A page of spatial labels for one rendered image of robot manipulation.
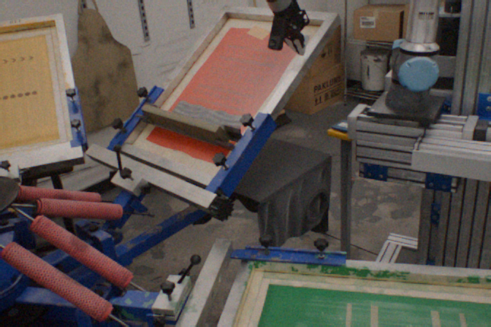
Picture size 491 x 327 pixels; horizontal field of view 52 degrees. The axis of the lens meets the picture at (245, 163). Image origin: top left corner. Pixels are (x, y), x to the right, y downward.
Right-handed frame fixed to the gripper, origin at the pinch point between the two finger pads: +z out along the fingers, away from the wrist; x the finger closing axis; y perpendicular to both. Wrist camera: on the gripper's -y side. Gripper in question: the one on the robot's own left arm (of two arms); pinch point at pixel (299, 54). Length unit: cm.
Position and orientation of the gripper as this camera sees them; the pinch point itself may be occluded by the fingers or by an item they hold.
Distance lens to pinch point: 179.1
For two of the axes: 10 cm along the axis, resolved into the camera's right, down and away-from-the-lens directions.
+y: 5.3, -7.9, 3.0
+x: -7.3, -2.5, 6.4
